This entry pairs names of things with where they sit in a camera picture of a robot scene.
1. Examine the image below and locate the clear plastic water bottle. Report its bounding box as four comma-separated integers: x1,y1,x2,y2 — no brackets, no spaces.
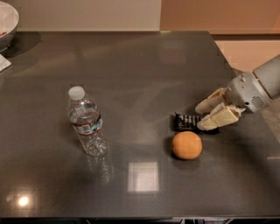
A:
67,86,109,157

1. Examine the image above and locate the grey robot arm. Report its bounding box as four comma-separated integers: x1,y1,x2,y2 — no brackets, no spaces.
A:
195,55,280,130

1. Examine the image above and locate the black rxbar chocolate wrapper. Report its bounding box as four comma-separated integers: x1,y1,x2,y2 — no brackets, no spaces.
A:
174,113,219,135

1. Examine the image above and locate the orange fruit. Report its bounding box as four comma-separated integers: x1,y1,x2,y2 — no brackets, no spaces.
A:
172,131,202,160

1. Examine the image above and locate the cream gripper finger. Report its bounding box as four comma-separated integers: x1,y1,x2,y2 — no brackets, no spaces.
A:
195,87,228,115
196,102,246,130

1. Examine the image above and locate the white bowl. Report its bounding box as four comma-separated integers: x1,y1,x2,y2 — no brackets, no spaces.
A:
0,1,19,52

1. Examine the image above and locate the white paper napkin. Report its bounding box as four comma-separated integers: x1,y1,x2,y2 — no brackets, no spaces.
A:
0,54,11,72

